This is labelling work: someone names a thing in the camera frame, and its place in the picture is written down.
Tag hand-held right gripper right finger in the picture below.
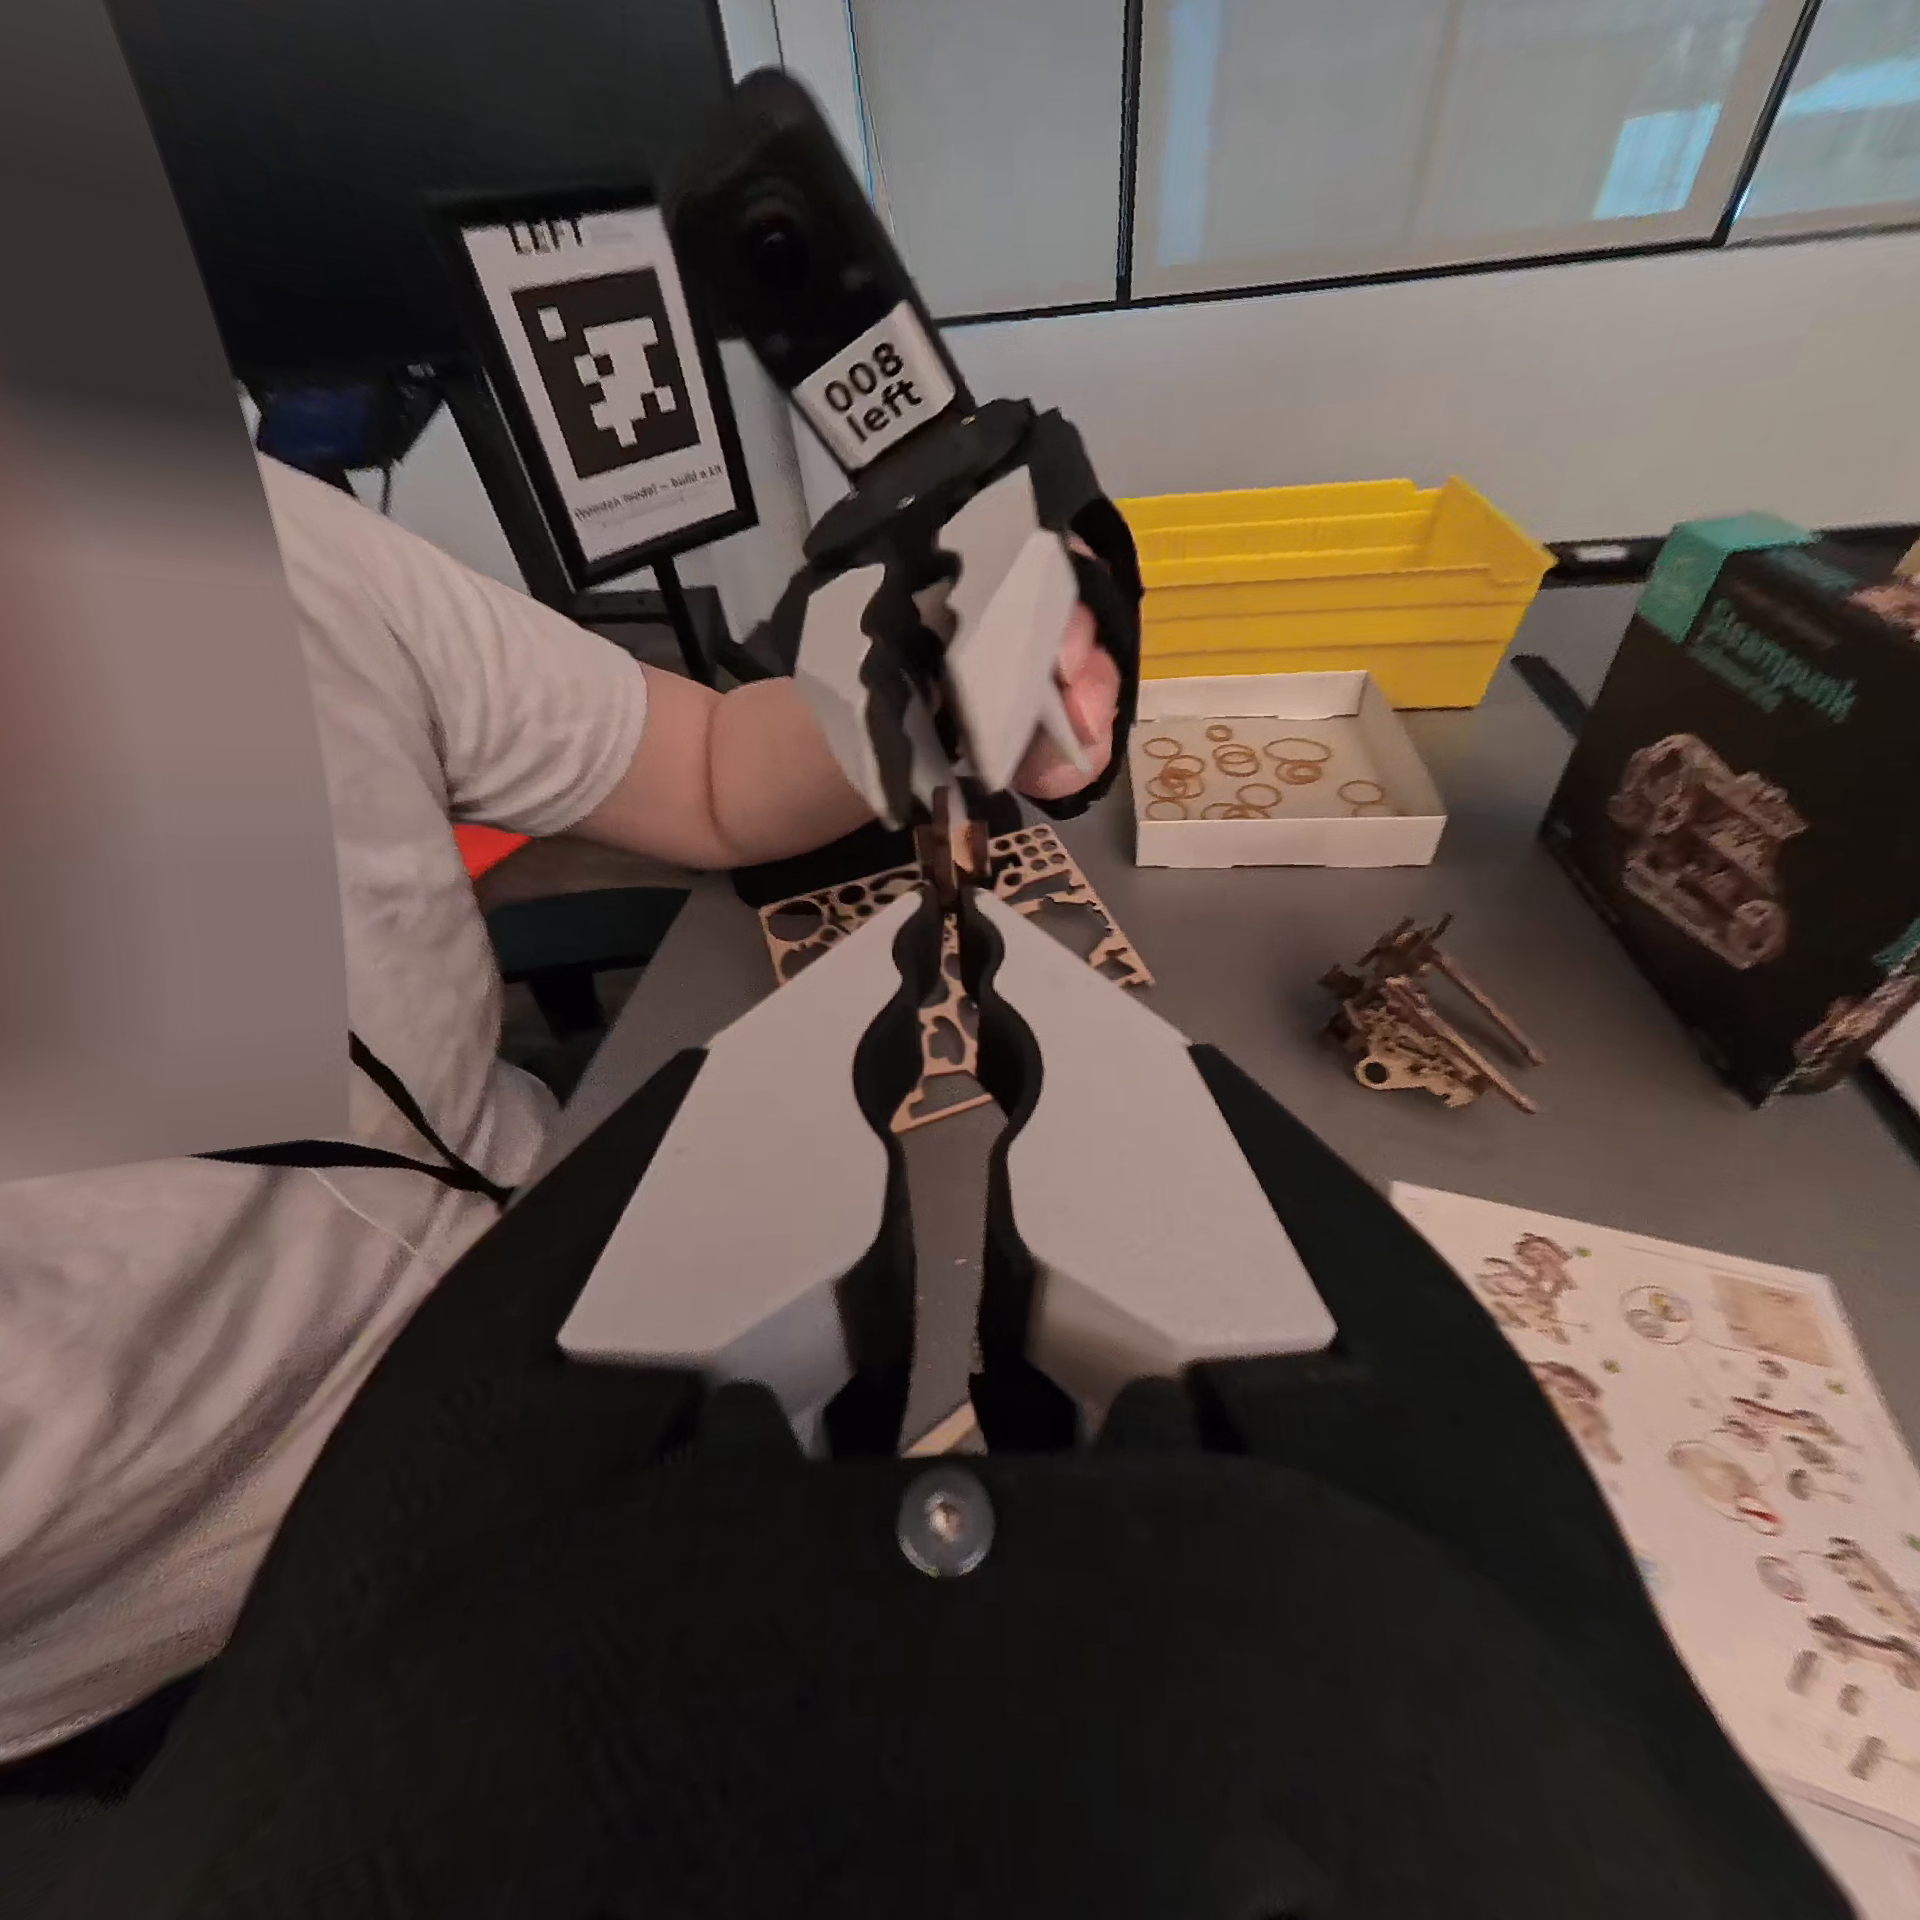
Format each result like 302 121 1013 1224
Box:
973 886 1339 1446

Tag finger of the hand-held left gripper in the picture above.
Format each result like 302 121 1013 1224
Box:
790 581 929 841
898 521 1103 842

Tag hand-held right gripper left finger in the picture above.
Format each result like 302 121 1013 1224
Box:
558 892 970 1454

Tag person's left forearm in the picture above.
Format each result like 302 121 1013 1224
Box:
640 664 888 873

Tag partly built wooden model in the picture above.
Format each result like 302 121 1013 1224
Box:
1312 915 1547 1113

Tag black model kit box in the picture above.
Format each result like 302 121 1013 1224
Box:
1537 512 1920 1105

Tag person's left hand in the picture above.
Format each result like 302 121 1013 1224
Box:
1019 609 1128 797

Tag framed tag sign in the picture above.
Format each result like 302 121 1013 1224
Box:
426 185 762 685

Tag laser-cut plywood sheet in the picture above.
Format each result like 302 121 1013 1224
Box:
755 826 1154 1133

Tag dark office chair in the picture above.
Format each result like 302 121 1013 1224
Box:
477 881 698 1094

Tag white cardboard tray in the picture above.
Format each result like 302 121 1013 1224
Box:
1133 664 1452 873

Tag nested yellow plastic bins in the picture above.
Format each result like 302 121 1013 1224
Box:
1114 474 1555 711

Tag black monitor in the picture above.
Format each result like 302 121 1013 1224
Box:
112 0 738 395

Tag blue bag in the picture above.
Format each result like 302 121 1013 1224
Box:
258 375 440 467

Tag printed instruction booklet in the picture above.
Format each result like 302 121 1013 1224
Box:
1387 1177 1920 1847

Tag glass window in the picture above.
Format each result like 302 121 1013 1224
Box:
719 0 1920 319

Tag black lanyard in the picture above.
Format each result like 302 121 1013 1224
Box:
200 1032 514 1211

